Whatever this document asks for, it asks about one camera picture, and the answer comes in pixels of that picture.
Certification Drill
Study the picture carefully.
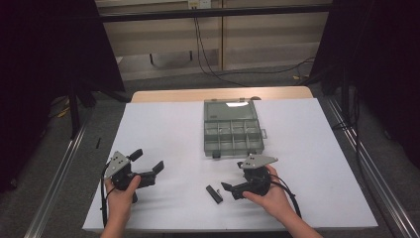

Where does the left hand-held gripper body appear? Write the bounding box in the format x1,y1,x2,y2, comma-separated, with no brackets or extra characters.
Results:
104,150,157,191

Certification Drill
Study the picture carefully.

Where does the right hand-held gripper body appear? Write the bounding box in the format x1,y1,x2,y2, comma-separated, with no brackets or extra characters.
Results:
231,153,279,201

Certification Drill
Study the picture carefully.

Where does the small black stick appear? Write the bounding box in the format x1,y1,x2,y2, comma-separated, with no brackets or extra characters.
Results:
205,184,224,205

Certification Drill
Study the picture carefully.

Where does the grey plastic compartment box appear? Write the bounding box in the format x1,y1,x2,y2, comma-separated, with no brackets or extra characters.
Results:
202,97,268,160

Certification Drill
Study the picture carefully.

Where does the person's left hand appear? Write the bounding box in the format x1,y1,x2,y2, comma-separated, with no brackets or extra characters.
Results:
104,175,143,220

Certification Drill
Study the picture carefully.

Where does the person's right hand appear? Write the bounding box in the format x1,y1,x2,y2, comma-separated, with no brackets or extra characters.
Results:
242,164,295,223

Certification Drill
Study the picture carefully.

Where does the white table sheet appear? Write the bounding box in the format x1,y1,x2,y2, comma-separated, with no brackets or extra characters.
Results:
82,97,379,232

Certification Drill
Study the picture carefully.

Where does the black metal stand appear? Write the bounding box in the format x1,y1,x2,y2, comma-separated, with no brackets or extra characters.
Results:
66,77,82,140
340,65,352,127

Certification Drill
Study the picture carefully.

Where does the black curtain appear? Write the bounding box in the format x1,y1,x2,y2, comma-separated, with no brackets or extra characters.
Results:
309,0,420,171
0,0,127,193

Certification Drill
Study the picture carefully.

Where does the black horizontal bar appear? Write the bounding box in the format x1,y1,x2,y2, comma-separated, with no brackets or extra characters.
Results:
98,3,333,24

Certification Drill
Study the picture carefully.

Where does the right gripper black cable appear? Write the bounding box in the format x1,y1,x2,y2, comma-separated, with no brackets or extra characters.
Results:
268,173,303,219

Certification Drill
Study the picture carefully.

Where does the metal floor rail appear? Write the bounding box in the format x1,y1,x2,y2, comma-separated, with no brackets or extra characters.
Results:
325,95,420,238
24,115,92,238

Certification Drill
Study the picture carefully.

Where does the black floor cable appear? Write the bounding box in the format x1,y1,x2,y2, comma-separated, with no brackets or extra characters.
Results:
331,93,368,186

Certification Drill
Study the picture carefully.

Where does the black wall cable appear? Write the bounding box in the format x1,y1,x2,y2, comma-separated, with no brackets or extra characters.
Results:
192,17,317,88

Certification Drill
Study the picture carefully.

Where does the white wall outlet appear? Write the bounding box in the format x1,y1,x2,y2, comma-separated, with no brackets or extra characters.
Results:
187,0,212,10

